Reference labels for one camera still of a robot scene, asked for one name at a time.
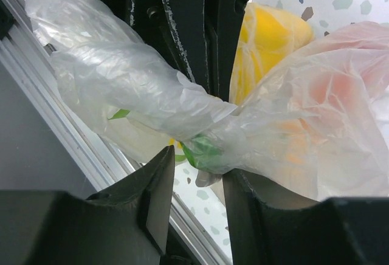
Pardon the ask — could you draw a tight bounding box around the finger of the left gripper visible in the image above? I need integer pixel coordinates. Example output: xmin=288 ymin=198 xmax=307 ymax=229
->
xmin=209 ymin=0 xmax=249 ymax=101

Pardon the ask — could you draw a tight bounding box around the aluminium mounting rail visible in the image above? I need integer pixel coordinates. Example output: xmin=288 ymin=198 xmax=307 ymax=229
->
xmin=1 ymin=0 xmax=232 ymax=264

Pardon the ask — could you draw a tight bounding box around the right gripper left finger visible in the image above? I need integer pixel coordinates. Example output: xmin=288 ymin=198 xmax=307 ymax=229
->
xmin=1 ymin=146 xmax=174 ymax=264

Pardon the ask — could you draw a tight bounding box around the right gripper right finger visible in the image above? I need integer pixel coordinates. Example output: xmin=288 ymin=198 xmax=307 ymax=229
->
xmin=222 ymin=170 xmax=388 ymax=264

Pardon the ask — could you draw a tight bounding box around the yellow fake banana bunch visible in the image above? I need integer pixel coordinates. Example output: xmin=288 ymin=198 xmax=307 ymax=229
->
xmin=229 ymin=2 xmax=314 ymax=105

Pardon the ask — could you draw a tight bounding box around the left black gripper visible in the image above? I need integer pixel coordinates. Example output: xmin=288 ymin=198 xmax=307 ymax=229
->
xmin=101 ymin=0 xmax=210 ymax=92

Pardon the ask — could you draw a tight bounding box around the clear plastic bag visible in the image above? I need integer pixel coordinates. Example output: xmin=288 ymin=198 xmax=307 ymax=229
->
xmin=25 ymin=0 xmax=388 ymax=201

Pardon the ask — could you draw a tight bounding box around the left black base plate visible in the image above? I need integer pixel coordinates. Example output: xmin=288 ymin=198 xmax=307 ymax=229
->
xmin=0 ymin=1 xmax=15 ymax=40

